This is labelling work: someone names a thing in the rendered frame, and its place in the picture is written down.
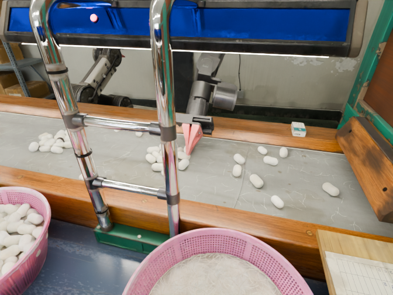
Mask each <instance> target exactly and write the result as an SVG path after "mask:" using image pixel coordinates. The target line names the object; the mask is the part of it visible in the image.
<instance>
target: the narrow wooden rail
mask: <svg viewBox="0 0 393 295"><path fill-rule="evenodd" d="M0 187H26V188H31V189H33V190H36V191H38V192H39V193H41V194H42V195H44V196H45V198H46V199H47V201H48V202H49V205H50V209H51V219H55V220H58V221H63V222H67V223H71V224H75V225H80V226H84V227H88V228H93V229H95V227H96V226H97V225H98V223H99V222H98V219H97V217H96V213H95V211H94V207H93V205H92V202H91V199H90V196H89V193H88V190H87V187H86V185H85V181H83V180H77V179H71V178H67V177H61V176H55V175H51V174H45V173H39V172H35V171H29V170H23V169H17V168H13V167H7V166H1V165H0ZM103 192H104V196H105V199H106V203H107V204H108V206H109V209H108V210H109V213H110V216H111V219H112V222H114V223H118V224H123V225H128V226H131V227H136V228H141V229H146V230H149V231H154V232H159V233H163V234H168V235H169V234H170V232H169V225H168V214H167V202H166V200H161V199H158V198H157V197H152V196H148V195H142V194H136V193H130V192H127V191H120V190H115V189H111V188H103ZM180 204H181V226H182V233H184V232H187V231H192V230H195V229H201V228H226V229H232V230H235V231H239V232H243V233H245V234H248V235H251V236H253V237H255V238H257V239H259V240H261V241H263V242H264V243H266V244H267V245H269V246H271V247H272V248H273V249H275V250H276V251H277V252H278V253H280V254H281V255H282V256H283V257H284V258H286V260H287V261H289V263H290V264H291V265H293V267H294V268H295V269H296V270H297V271H298V273H299V274H300V275H301V276H302V277H304V278H307V279H312V280H317V281H320V282H325V283H327V282H326V277H325V272H324V269H323V264H322V259H321V256H320V251H319V246H318V241H317V238H316V231H317V229H321V230H324V231H330V232H336V233H340V234H346V235H352V236H357V237H362V238H367V239H373V240H377V241H383V242H389V243H393V238H390V237H387V236H381V235H374V234H368V233H365V232H359V231H352V230H349V229H343V228H336V227H330V226H327V225H321V224H314V223H311V222H305V221H298V220H295V219H289V218H283V217H276V216H273V215H267V214H261V213H257V212H251V211H245V210H238V209H235V208H229V207H223V206H219V205H213V204H207V203H200V202H197V201H191V200H185V199H181V198H180Z"/></svg>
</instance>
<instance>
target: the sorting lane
mask: <svg viewBox="0 0 393 295"><path fill-rule="evenodd" d="M84 129H85V133H86V135H87V139H88V143H89V146H90V148H91V149H92V150H91V151H92V156H93V159H94V162H95V166H96V170H97V172H98V176H101V177H106V178H107V179H110V180H116V181H122V182H127V183H133V184H139V185H143V186H149V187H156V188H160V187H164V188H165V184H164V176H163V175H162V174H161V171H154V170H152V168H151V166H152V164H151V163H149V162H148V161H147V160H146V155H147V154H148V152H147V149H148V148H149V147H155V146H157V147H159V146H160V144H161V143H160V137H159V136H151V135H150V134H149V133H142V135H141V136H140V137H138V136H136V133H135V132H128V131H119V132H115V131H114V129H105V128H97V127H93V126H88V127H84ZM60 130H63V131H66V126H65V124H64V121H63V119H56V118H46V117H40V116H31V115H22V114H13V113H8V112H0V165H1V166H7V167H13V168H17V169H23V170H29V171H35V172H39V173H45V174H51V175H55V176H61V177H67V178H71V179H77V180H79V176H80V175H81V174H82V173H81V170H80V167H79V164H78V162H77V158H76V157H75V154H74V149H73V148H72V147H71V148H65V147H62V149H63V152H62V153H60V154H57V153H53V152H52V151H49V152H41V151H40V150H39V147H40V145H39V147H38V149H37V151H35V152H31V151H30V150H29V146H30V144H31V143H32V142H37V143H38V144H39V142H40V141H41V140H40V139H39V135H41V134H43V133H48V134H52V135H53V139H54V136H55V135H56V134H57V132H58V131H60ZM259 146H262V147H264V148H265V149H267V154H266V155H262V154H261V153H260V152H259V151H258V147H259ZM281 148H286V149H287V151H288V155H287V157H285V158H283V157H281V156H280V149H281ZM235 154H240V155H241V156H242V157H243V158H244V159H245V163H244V164H238V162H237V161H235V160H234V155H235ZM190 156H191V157H190V159H189V165H188V166H187V167H186V168H185V169H184V170H180V169H178V171H179V182H180V198H181V199H185V200H191V201H197V202H200V203H207V204H213V205H219V206H223V207H229V208H235V209H238V210H245V211H251V212H257V213H261V214H267V215H273V216H276V217H283V218H289V219H295V220H298V221H305V222H311V223H314V224H321V225H327V226H330V227H336V228H343V229H349V230H352V231H359V232H365V233H368V234H374V235H381V236H387V237H390V238H393V229H392V227H391V226H390V224H389V223H387V222H380V221H379V220H378V218H377V216H376V214H375V212H374V210H373V209H372V207H371V205H370V203H369V202H368V199H367V197H366V195H365V194H364V191H363V190H362V188H361V186H360V184H359V182H358V180H357V178H356V176H355V174H354V172H353V170H352V168H351V165H350V163H349V161H348V160H347V158H346V156H345V154H340V153H330V152H321V151H315V150H306V149H297V148H292V147H283V146H273V145H264V144H259V143H250V142H241V141H235V140H226V139H217V138H207V137H201V139H200V140H199V141H198V143H197V144H196V145H195V146H194V148H193V150H192V152H191V154H190ZM265 156H270V157H274V158H276V159H277V160H278V163H277V165H275V166H273V165H270V164H267V163H264V160H263V159H264V157H265ZM237 164H238V165H240V166H241V167H242V171H241V175H240V176H239V177H236V176H234V175H233V168H234V166H235V165H237ZM252 174H256V175H258V176H259V178H261V179H262V181H263V186H262V187H260V188H257V187H255V186H254V185H253V183H252V182H251V181H250V176H251V175H252ZM324 183H330V184H332V185H333V186H335V187H336V188H338V189H339V194H338V195H337V196H332V195H330V194H329V193H328V192H326V191H325V190H324V189H323V188H322V186H323V184H324ZM274 195H276V196H278V197H279V198H280V199H281V200H282V201H283V202H284V206H283V207H282V208H277V207H276V206H275V205H274V204H273V203H272V202H271V198H272V196H274Z"/></svg>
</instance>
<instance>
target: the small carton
mask: <svg viewBox="0 0 393 295"><path fill-rule="evenodd" d="M291 130H292V135H293V136H300V137H305V135H306V129H305V126H304V123H300V122H292V124H291Z"/></svg>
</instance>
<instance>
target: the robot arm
mask: <svg viewBox="0 0 393 295"><path fill-rule="evenodd" d="M225 54H226V53H214V52H202V53H201V55H200V57H199V59H198V61H197V63H196V70H195V82H193V83H192V88H191V92H190V96H189V101H188V106H187V111H186V114H179V113H175V116H176V125H178V126H179V127H181V126H182V129H183V133H184V138H185V149H186V155H187V156H189V155H190V154H191V152H192V150H193V148H194V146H195V145H196V144H197V143H198V141H199V140H200V139H201V137H203V134H205V135H212V131H213V130H214V122H213V118H212V117H209V116H207V112H208V107H209V100H210V97H211V92H213V96H212V101H211V103H213V107H216V108H221V109H226V110H230V111H232V110H233V109H234V107H235V103H236V98H237V86H236V85H234V84H231V83H227V82H224V81H222V79H219V78H215V77H216V75H217V72H218V70H219V67H220V65H221V63H222V60H223V58H224V56H225Z"/></svg>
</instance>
